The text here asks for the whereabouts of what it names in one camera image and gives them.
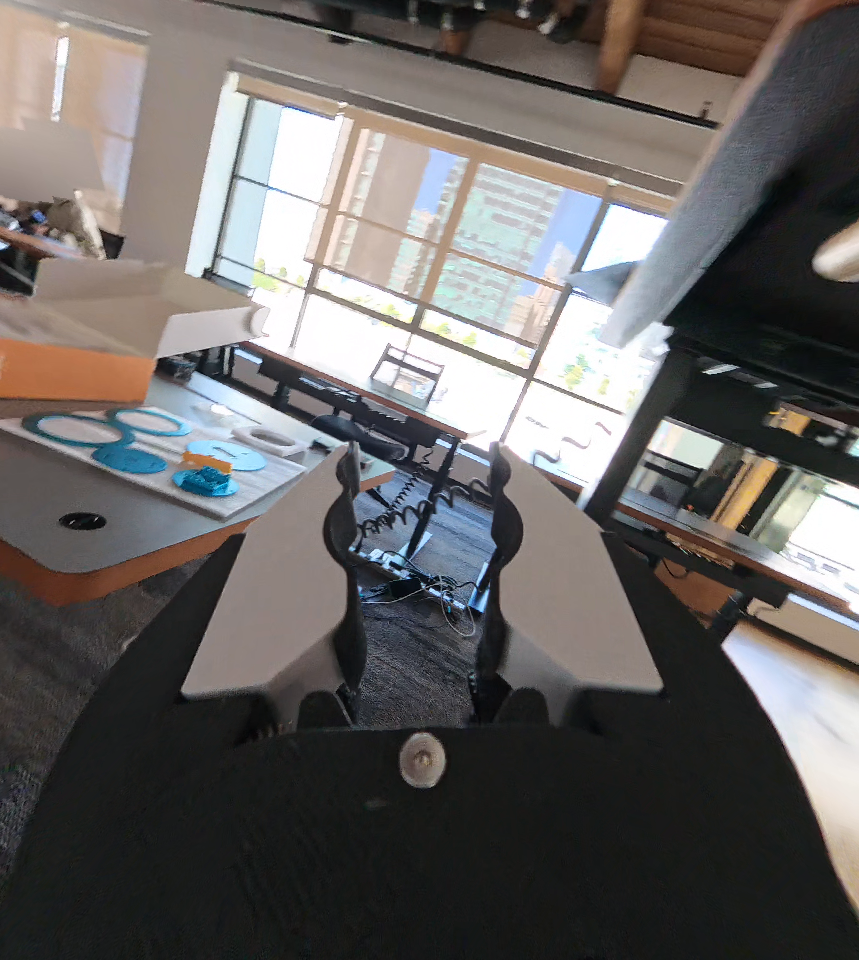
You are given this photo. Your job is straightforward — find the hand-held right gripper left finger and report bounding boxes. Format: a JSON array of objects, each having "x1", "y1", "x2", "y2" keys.
[{"x1": 180, "y1": 441, "x2": 369, "y2": 727}]

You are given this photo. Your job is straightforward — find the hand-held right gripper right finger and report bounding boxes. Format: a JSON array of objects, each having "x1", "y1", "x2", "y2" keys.
[{"x1": 470, "y1": 441, "x2": 665, "y2": 725}]

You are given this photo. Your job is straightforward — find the small blue round plate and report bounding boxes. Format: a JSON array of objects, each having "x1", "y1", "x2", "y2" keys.
[
  {"x1": 92, "y1": 444, "x2": 170, "y2": 475},
  {"x1": 172, "y1": 466, "x2": 239, "y2": 498}
]

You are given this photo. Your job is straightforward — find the black framed desk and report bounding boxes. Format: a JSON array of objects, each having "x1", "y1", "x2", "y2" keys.
[{"x1": 579, "y1": 330, "x2": 859, "y2": 639}]

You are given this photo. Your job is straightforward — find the long wooden edged desk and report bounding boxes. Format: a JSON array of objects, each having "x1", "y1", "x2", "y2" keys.
[{"x1": 245, "y1": 341, "x2": 489, "y2": 560}]

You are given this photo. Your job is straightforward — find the white foam sheet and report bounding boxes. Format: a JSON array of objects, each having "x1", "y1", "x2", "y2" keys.
[{"x1": 0, "y1": 405, "x2": 309, "y2": 522}]

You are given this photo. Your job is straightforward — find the large blue oval plate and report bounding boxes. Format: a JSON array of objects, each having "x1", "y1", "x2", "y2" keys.
[{"x1": 184, "y1": 440, "x2": 269, "y2": 474}]

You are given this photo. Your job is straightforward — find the black saddle stool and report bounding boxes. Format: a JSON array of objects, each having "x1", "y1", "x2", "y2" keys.
[{"x1": 311, "y1": 414, "x2": 408, "y2": 466}]

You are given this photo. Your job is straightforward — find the orange cardboard box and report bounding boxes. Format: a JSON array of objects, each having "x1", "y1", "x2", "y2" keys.
[{"x1": 0, "y1": 258, "x2": 272, "y2": 405}]

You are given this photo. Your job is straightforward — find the large office window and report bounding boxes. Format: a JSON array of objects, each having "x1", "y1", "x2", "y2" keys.
[{"x1": 208, "y1": 71, "x2": 701, "y2": 451}]

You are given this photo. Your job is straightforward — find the black coiled cable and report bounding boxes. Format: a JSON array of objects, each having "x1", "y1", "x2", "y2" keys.
[{"x1": 358, "y1": 465, "x2": 491, "y2": 537}]

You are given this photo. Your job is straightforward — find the white foam frame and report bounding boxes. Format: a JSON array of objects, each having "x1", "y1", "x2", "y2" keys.
[{"x1": 232, "y1": 425, "x2": 307, "y2": 459}]

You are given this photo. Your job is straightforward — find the blue metal ring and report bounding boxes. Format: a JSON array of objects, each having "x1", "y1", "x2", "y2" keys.
[
  {"x1": 107, "y1": 407, "x2": 194, "y2": 438},
  {"x1": 22, "y1": 411, "x2": 127, "y2": 449}
]

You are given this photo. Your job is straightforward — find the metal wire tray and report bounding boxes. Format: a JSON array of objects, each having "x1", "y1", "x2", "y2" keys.
[{"x1": 369, "y1": 343, "x2": 447, "y2": 410}]

